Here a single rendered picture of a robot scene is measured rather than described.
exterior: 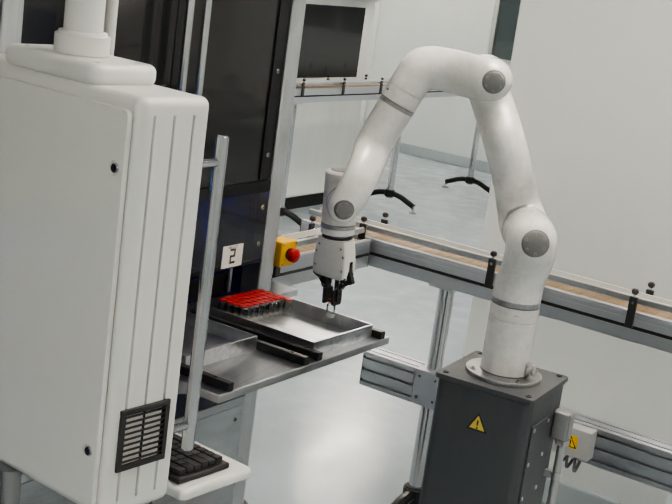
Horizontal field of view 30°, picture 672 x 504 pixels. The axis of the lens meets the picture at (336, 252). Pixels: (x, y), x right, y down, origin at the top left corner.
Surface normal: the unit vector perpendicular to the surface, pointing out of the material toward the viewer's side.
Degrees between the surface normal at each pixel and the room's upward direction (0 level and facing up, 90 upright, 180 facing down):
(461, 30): 90
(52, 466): 90
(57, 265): 90
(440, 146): 90
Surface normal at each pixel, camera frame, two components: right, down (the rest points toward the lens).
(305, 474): 0.13, -0.96
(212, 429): 0.82, 0.24
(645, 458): -0.55, 0.12
